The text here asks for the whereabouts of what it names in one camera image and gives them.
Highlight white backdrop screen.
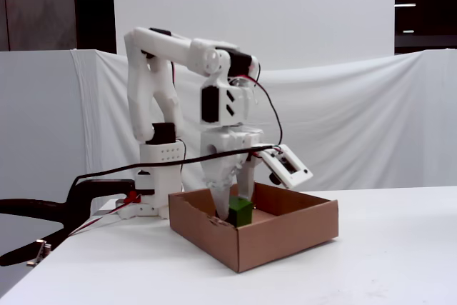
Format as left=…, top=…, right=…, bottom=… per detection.
left=111, top=0, right=396, bottom=72

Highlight brown cardboard box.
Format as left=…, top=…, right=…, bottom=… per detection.
left=168, top=180, right=340, bottom=274

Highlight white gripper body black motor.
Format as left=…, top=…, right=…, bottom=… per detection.
left=199, top=126, right=264, bottom=172

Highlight dark brown door panel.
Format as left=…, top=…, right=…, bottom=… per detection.
left=0, top=0, right=78, bottom=52

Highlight small metal bracket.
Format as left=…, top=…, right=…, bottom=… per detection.
left=26, top=239, right=52, bottom=267

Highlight white draped cloth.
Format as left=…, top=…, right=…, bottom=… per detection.
left=70, top=49, right=457, bottom=194

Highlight white moving gripper finger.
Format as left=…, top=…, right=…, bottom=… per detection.
left=236, top=156, right=257, bottom=201

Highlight red white base wires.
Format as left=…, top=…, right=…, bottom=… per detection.
left=66, top=190, right=142, bottom=239

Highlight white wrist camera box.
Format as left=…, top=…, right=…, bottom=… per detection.
left=256, top=143, right=315, bottom=190

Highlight white fixed gripper finger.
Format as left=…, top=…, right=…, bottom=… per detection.
left=201, top=167, right=239, bottom=221

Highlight grey partition panel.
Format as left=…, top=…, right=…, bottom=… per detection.
left=0, top=49, right=86, bottom=201

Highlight red black servo cable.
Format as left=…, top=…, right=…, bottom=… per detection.
left=228, top=73, right=284, bottom=146

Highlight green cube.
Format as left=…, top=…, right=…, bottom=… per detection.
left=226, top=195, right=255, bottom=229

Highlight black clamp bar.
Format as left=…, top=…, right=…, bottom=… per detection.
left=0, top=228, right=71, bottom=267

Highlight black camera cable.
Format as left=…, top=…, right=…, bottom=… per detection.
left=65, top=144, right=286, bottom=209

